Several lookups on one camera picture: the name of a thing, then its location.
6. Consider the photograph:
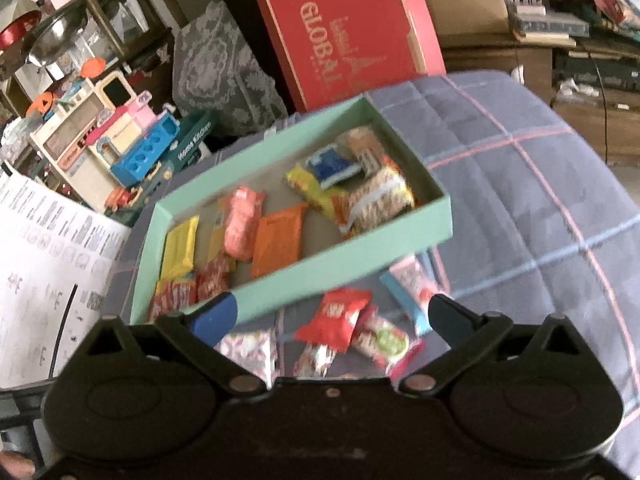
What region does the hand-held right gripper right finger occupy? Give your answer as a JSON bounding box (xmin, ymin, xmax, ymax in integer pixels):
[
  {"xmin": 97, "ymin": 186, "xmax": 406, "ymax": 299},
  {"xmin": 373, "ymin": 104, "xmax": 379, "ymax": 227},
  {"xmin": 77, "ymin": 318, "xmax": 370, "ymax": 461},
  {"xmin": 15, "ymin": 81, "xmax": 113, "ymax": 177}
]
[{"xmin": 400, "ymin": 294, "xmax": 596, "ymax": 396}]

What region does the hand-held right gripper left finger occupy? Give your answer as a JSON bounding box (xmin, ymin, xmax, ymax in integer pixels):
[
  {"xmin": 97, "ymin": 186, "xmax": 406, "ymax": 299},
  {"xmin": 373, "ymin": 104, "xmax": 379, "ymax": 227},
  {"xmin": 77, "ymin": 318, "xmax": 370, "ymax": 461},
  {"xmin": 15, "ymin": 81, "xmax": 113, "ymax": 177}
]
[{"xmin": 75, "ymin": 291, "xmax": 268, "ymax": 397}]

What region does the red snack packet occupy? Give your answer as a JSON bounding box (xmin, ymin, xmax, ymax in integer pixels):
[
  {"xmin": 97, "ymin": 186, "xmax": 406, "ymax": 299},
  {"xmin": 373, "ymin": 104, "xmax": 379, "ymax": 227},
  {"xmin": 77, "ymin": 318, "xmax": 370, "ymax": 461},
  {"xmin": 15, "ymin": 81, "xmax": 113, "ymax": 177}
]
[
  {"xmin": 294, "ymin": 289, "xmax": 374, "ymax": 355},
  {"xmin": 194, "ymin": 254, "xmax": 237, "ymax": 305}
]

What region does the red rainbow candy packet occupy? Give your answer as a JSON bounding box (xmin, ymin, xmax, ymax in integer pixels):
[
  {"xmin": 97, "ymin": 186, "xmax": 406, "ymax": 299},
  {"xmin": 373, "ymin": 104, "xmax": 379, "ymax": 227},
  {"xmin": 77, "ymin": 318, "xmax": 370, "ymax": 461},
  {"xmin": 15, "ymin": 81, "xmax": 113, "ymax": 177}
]
[{"xmin": 147, "ymin": 275, "xmax": 200, "ymax": 323}]

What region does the light blue pink packet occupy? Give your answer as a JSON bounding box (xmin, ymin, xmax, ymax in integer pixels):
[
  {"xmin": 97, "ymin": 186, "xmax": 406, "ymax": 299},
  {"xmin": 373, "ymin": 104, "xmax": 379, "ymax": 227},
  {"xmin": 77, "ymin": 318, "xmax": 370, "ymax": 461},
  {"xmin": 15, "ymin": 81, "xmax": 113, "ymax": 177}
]
[{"xmin": 379, "ymin": 254, "xmax": 443, "ymax": 337}]

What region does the pink white patterned packet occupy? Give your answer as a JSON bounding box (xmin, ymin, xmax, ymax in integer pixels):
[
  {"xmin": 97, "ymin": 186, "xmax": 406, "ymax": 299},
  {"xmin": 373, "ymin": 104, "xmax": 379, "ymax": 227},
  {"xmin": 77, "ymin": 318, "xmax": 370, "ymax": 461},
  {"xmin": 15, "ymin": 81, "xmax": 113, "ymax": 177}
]
[{"xmin": 219, "ymin": 328, "xmax": 279, "ymax": 392}]

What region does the white green round packet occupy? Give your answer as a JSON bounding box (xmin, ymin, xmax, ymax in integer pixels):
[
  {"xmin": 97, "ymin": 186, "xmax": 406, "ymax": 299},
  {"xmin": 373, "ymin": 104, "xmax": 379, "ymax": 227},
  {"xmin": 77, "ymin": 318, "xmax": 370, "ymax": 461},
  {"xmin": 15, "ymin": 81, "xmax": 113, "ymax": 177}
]
[{"xmin": 350, "ymin": 307, "xmax": 425, "ymax": 377}]

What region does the salmon pink snack packet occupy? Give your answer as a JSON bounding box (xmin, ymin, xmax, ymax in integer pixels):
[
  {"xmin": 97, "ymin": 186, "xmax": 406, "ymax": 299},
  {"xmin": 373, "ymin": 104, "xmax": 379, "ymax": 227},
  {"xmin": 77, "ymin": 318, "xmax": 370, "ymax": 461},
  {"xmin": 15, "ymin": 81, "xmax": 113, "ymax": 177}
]
[{"xmin": 223, "ymin": 186, "xmax": 267, "ymax": 262}]

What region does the orange snack packet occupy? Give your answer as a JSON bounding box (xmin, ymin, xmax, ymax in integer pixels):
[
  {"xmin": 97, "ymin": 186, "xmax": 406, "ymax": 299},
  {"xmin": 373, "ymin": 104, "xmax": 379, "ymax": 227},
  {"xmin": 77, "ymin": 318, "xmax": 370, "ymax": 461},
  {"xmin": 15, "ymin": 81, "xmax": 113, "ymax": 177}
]
[{"xmin": 249, "ymin": 203, "xmax": 310, "ymax": 280}]

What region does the small colourful candy packet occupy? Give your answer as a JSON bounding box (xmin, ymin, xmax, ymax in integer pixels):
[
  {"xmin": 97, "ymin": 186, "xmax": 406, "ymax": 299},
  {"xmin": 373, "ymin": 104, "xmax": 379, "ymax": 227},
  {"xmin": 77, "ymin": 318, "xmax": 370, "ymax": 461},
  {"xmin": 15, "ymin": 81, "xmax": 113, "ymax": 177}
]
[{"xmin": 294, "ymin": 342, "xmax": 337, "ymax": 380}]

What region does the mint green cardboard box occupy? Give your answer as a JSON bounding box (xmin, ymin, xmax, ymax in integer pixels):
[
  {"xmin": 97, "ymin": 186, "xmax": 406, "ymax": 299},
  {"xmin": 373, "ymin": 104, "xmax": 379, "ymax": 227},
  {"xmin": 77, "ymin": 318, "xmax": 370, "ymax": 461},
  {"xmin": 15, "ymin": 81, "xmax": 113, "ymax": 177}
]
[{"xmin": 129, "ymin": 96, "xmax": 453, "ymax": 326}]

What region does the brown patterned noodle packet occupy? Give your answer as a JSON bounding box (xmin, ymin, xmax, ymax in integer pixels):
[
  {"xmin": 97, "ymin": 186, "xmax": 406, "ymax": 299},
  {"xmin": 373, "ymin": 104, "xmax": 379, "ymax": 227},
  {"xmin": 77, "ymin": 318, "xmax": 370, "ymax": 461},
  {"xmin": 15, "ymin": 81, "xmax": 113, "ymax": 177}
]
[{"xmin": 339, "ymin": 166, "xmax": 417, "ymax": 240}]

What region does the yellow green snack packet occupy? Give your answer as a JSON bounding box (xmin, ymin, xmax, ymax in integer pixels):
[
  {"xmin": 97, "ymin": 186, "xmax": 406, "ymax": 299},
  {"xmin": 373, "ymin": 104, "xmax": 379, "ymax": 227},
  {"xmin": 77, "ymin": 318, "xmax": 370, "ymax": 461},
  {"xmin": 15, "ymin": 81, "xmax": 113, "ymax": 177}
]
[{"xmin": 285, "ymin": 164, "xmax": 348, "ymax": 222}]

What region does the clear biscuit packet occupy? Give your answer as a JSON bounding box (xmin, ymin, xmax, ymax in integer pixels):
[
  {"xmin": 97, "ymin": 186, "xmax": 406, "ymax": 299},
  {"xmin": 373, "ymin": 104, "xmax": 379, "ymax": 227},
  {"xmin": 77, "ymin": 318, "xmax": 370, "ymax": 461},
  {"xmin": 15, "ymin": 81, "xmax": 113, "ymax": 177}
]
[{"xmin": 340, "ymin": 126, "xmax": 388, "ymax": 178}]

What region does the blue white snack packet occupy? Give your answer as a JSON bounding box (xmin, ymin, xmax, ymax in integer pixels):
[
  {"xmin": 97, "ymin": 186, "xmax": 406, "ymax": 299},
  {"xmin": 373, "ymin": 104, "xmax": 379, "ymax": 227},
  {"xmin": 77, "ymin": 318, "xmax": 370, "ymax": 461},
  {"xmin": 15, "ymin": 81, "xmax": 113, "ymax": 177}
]
[{"xmin": 304, "ymin": 143, "xmax": 364, "ymax": 190}]

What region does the person's left hand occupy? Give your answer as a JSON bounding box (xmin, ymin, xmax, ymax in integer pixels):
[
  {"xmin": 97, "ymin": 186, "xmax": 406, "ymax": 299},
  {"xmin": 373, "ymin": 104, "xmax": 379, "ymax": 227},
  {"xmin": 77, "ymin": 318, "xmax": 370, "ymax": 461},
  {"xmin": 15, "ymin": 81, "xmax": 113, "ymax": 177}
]
[{"xmin": 0, "ymin": 452, "xmax": 37, "ymax": 480}]

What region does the white instruction sheet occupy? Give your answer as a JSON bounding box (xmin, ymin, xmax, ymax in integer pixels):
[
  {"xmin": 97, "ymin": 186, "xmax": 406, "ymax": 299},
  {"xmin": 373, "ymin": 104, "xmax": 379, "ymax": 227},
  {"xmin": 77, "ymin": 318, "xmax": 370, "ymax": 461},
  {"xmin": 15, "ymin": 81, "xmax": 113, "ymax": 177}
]
[{"xmin": 0, "ymin": 160, "xmax": 132, "ymax": 390}]

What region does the blue toy tray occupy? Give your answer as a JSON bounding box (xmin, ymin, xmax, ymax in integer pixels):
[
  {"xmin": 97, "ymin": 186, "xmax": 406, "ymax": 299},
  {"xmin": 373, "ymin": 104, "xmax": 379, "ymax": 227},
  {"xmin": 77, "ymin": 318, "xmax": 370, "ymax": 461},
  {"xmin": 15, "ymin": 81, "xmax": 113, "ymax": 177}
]
[{"xmin": 110, "ymin": 112, "xmax": 181, "ymax": 187}]

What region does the dark green toy box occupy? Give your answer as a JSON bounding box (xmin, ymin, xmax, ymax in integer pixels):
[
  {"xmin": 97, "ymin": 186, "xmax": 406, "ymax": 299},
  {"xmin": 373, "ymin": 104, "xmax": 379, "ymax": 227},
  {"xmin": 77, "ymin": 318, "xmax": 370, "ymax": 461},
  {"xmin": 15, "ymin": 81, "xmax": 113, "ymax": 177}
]
[{"xmin": 117, "ymin": 109, "xmax": 218, "ymax": 226}]

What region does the wooden cabinet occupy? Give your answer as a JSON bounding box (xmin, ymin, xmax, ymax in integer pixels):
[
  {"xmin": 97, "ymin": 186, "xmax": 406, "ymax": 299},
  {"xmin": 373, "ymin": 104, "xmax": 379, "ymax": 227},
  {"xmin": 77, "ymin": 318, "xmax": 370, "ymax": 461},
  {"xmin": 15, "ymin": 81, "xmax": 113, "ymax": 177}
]
[{"xmin": 440, "ymin": 30, "xmax": 640, "ymax": 166}]

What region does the cream pink toy kitchen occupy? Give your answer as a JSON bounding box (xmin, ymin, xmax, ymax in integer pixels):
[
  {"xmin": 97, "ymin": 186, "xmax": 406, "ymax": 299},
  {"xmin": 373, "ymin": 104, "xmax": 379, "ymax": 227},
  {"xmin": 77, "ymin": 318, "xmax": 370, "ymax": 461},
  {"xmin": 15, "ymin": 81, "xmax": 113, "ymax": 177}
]
[{"xmin": 27, "ymin": 57, "xmax": 158, "ymax": 211}]

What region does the grey lace cloth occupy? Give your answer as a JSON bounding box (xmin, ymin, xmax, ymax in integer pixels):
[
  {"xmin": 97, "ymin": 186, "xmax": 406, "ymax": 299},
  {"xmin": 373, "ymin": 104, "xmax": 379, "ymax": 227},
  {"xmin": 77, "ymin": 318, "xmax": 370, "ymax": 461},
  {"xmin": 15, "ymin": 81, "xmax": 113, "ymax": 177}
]
[{"xmin": 171, "ymin": 0, "xmax": 290, "ymax": 137}]

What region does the black electronic device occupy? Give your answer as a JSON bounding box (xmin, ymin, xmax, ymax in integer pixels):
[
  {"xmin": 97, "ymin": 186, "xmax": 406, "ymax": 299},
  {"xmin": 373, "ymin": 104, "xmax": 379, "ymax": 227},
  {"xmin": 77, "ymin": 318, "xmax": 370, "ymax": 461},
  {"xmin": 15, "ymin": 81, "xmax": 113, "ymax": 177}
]
[{"xmin": 552, "ymin": 50, "xmax": 640, "ymax": 93}]

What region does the red cardboard box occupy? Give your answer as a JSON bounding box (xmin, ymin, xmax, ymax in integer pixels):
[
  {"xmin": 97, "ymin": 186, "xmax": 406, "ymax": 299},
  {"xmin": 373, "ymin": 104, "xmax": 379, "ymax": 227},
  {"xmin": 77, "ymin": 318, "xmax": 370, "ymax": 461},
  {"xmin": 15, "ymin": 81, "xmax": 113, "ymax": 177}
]
[{"xmin": 256, "ymin": 0, "xmax": 447, "ymax": 113}]

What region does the clear plastic case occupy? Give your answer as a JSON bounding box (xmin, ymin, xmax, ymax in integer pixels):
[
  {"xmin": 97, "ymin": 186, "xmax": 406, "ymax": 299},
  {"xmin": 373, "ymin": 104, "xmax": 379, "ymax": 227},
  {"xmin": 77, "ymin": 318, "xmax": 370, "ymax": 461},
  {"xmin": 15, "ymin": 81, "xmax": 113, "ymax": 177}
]
[{"xmin": 505, "ymin": 0, "xmax": 591, "ymax": 38}]

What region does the metal bowl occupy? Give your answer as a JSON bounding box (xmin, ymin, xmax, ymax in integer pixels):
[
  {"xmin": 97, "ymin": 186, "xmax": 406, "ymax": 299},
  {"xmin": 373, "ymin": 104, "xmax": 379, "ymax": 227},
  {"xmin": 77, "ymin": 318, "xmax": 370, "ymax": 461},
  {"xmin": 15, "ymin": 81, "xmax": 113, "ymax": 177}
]
[{"xmin": 27, "ymin": 7, "xmax": 90, "ymax": 67}]

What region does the wooden display shelf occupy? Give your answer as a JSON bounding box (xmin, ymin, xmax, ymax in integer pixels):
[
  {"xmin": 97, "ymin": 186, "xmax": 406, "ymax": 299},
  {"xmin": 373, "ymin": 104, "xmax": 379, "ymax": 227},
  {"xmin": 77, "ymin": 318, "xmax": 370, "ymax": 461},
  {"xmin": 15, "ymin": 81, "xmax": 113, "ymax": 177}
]
[{"xmin": 0, "ymin": 0, "xmax": 173, "ymax": 111}]

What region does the black cable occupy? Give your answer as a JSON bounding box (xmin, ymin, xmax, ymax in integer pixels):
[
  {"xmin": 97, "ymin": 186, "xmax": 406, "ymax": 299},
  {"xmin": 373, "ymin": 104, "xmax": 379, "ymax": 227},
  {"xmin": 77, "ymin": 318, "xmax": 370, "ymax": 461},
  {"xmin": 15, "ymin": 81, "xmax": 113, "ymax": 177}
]
[{"xmin": 582, "ymin": 42, "xmax": 613, "ymax": 163}]

